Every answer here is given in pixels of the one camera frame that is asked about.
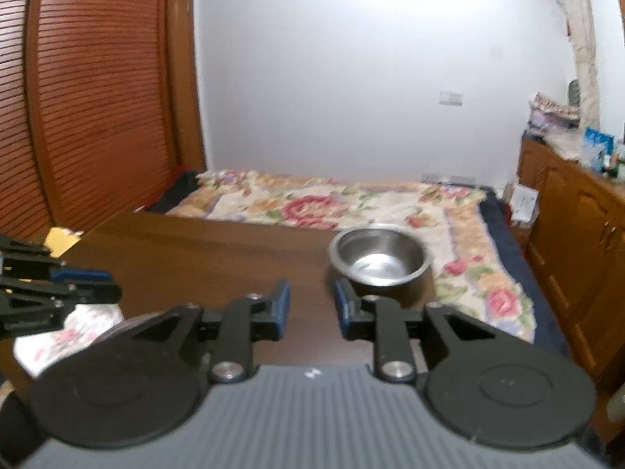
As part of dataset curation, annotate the white cloth pad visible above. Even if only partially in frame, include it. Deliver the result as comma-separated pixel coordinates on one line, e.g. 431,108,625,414
547,129,587,160

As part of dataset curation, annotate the dark navy cloth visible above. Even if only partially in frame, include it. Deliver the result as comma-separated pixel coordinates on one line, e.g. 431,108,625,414
145,170,202,214

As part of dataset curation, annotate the yellow plush toy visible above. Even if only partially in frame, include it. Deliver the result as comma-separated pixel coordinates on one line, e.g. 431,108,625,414
43,226,83,259

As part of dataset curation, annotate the navy bed sheet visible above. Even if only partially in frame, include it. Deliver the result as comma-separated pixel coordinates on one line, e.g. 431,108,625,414
479,190,571,358

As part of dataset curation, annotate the stack of printed bags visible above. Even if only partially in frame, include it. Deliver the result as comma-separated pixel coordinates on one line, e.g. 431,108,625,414
529,92,582,136

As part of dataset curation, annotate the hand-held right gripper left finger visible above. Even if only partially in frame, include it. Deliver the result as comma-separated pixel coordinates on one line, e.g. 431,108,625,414
110,279,292,384

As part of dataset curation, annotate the cream lace curtain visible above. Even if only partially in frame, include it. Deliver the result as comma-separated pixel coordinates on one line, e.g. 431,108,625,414
554,0,602,132

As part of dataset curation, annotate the wooden louvred wardrobe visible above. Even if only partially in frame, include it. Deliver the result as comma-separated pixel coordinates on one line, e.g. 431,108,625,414
0,0,207,242

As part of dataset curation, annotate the blue box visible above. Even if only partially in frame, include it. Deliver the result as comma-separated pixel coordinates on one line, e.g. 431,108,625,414
583,127,615,173

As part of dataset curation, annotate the wooden cabinet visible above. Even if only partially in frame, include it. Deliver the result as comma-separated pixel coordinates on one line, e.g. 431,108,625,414
516,132,625,392

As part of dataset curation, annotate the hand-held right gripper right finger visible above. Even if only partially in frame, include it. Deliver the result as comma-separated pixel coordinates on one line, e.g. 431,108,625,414
334,277,514,383

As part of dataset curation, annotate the large floral tray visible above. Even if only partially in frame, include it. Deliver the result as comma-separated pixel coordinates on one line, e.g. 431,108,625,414
14,303,125,380

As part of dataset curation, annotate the stainless steel bowl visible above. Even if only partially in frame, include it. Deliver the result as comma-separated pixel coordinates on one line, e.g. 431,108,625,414
329,226,431,300

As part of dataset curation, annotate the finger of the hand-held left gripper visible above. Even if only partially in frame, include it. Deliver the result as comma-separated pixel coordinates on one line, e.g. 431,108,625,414
0,281,123,306
0,234,113,284

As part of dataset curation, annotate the white cardboard box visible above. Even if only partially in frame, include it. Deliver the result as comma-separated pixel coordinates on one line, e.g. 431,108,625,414
508,183,540,228

